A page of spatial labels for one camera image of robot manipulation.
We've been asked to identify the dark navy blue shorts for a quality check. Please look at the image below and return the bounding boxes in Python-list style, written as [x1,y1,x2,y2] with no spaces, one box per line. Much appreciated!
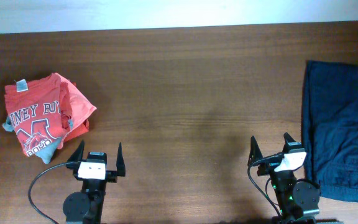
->
[301,61,358,202]

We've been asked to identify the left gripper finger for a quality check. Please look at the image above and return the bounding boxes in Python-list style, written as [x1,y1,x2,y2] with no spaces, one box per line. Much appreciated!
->
[67,140,85,162]
[116,142,126,177]

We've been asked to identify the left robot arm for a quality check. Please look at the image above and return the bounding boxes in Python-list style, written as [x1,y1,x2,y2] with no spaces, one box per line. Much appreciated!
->
[63,141,126,224]

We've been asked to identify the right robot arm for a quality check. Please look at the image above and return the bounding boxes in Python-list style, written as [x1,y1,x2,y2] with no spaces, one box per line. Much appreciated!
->
[247,133,320,224]

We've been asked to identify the folded red graphic t-shirt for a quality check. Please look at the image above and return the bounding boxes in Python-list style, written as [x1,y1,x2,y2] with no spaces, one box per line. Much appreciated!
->
[2,73,96,164]

